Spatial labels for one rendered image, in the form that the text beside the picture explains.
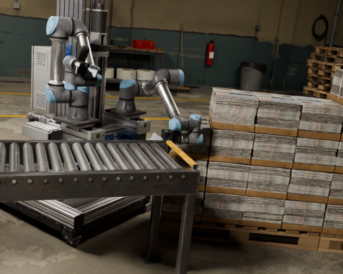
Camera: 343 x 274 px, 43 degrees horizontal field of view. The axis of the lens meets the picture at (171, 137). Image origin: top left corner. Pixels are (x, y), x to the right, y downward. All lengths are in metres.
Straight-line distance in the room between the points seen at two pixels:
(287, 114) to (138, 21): 6.85
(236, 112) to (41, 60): 1.44
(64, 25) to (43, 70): 0.60
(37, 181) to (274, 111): 1.65
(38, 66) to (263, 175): 1.78
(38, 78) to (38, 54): 0.17
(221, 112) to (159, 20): 6.86
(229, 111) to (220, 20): 7.34
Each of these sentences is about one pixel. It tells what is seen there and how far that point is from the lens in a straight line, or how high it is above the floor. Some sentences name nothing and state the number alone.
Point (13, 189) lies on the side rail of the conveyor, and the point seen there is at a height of 0.74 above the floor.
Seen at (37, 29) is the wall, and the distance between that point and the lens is 9.21.
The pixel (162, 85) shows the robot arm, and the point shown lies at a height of 1.10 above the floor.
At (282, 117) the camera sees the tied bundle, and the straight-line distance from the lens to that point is 2.99.
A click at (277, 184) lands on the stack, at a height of 0.48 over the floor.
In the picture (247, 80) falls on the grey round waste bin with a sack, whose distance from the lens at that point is 9.97.
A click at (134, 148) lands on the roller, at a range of 2.44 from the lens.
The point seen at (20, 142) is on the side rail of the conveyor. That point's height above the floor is 0.80.
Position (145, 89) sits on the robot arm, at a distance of 3.23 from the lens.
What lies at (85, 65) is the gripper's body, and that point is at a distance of 2.39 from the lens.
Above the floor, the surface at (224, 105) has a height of 1.00.
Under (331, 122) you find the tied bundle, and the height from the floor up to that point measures 0.95.
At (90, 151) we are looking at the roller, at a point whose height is 0.80.
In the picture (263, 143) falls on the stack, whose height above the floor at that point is 0.77.
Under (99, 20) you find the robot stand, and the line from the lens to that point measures 3.05.
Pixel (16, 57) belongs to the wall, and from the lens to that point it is 9.24.
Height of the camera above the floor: 1.51
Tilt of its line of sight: 15 degrees down
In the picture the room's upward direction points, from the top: 6 degrees clockwise
